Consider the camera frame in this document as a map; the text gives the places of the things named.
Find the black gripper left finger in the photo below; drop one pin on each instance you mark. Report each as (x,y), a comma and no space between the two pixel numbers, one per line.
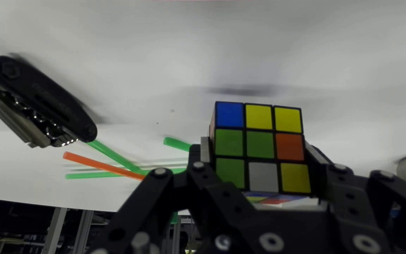
(164,212)

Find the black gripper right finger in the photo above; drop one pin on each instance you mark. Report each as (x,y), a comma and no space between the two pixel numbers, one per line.
(380,207)

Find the multicoloured Rubik's cube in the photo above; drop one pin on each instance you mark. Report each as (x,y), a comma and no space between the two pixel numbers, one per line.
(259,146)

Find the long green straw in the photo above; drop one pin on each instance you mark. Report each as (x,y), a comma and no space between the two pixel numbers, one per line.
(94,174)

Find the black folding pocket tool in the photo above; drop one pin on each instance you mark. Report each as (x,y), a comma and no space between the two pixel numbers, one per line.
(38,101)

